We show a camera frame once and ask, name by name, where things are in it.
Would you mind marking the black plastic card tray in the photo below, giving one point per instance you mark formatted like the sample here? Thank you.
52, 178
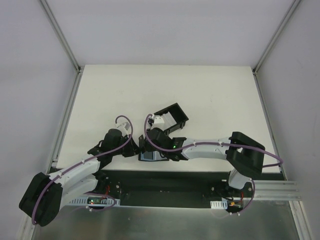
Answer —
178, 114

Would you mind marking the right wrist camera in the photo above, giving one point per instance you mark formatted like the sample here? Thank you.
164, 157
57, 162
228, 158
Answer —
158, 121

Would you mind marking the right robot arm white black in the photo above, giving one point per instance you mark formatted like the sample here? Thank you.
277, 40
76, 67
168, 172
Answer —
242, 152

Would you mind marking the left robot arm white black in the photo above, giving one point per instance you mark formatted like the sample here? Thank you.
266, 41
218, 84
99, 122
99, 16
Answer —
46, 194

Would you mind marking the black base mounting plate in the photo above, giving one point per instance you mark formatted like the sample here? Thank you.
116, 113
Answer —
168, 189

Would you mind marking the left white cable duct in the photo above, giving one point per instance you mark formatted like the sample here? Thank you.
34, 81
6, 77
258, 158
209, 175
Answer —
94, 201

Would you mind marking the aluminium frame post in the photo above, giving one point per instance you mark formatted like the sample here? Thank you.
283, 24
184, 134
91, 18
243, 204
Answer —
276, 35
59, 34

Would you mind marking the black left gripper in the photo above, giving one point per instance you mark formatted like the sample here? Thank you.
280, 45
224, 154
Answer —
130, 150

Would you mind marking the white cable duct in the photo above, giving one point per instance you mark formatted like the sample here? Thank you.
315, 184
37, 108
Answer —
219, 204
94, 201

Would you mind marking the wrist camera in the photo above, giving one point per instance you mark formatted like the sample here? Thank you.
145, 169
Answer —
158, 121
124, 126

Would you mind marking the aluminium front frame rail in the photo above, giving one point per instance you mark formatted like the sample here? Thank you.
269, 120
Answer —
276, 190

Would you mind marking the black leather card holder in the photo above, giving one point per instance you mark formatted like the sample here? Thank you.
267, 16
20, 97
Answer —
157, 157

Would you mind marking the right white cable duct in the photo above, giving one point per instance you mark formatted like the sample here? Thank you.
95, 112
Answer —
219, 204

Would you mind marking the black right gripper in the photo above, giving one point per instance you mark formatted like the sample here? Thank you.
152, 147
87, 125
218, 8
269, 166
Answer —
143, 146

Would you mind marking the right aluminium frame post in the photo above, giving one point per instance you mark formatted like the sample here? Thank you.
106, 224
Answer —
276, 35

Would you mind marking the white cards in tray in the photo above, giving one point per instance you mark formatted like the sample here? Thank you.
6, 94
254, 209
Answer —
168, 119

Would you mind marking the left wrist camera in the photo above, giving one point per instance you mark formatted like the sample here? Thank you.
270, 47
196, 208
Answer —
124, 126

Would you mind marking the left aluminium frame post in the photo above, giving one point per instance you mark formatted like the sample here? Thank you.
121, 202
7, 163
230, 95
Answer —
59, 34

